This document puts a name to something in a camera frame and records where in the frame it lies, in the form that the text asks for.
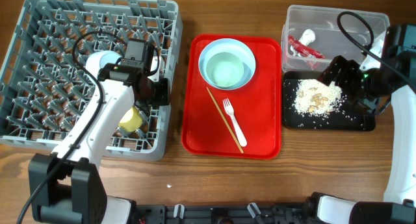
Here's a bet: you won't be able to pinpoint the large pale blue plate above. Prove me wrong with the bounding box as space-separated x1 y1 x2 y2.
198 38 256 90

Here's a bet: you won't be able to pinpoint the black plastic waste tray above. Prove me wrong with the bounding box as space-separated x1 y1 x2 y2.
282 71 376 131

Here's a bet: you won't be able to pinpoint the wooden chopstick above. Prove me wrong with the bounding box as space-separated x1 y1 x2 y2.
205 87 244 154

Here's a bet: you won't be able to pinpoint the mint green bowl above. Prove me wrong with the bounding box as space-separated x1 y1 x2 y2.
205 52 244 88

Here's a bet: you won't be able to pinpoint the red plastic serving tray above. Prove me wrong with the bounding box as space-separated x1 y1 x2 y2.
181 34 282 160

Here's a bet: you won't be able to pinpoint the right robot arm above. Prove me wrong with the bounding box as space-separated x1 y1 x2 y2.
308 23 415 223

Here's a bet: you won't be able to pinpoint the white plastic fork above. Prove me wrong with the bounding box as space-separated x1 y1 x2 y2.
223 98 248 147

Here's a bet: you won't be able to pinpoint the yellow plastic cup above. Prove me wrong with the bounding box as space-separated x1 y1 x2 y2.
118 106 143 132

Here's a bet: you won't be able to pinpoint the pale blue small bowl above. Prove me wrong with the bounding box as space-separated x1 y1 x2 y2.
85 51 122 78

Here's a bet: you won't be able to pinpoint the clear plastic waste bin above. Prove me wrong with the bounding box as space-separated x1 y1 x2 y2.
281 5 390 72

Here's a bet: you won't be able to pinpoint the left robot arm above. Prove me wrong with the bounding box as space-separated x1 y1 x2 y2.
18 39 170 223

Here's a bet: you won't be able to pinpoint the red snack wrapper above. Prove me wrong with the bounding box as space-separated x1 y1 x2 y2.
288 35 325 59

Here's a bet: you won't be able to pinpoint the rice and nut scraps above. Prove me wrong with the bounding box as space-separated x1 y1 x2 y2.
295 80 347 116

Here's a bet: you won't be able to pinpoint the white paper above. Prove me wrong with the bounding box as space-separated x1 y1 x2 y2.
291 29 315 56

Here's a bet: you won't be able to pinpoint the grey plastic dishwasher rack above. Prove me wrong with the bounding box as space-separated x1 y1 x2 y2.
1 0 183 161

